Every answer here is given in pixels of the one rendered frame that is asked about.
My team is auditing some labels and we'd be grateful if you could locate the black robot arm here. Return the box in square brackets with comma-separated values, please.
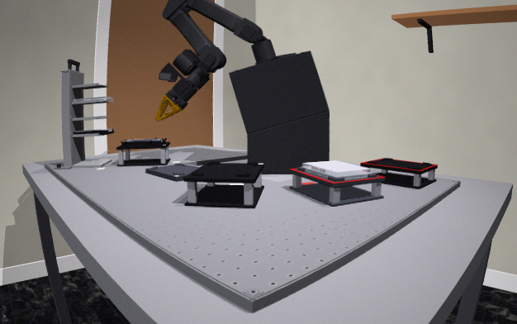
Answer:
[159, 0, 296, 96]

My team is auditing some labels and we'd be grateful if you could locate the white microplate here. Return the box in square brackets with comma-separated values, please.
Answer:
[302, 160, 372, 180]

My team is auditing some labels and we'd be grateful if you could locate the dark grey shelf rack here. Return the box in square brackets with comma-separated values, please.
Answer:
[62, 70, 112, 168]

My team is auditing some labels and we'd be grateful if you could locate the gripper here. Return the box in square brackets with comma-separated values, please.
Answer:
[155, 83, 198, 121]

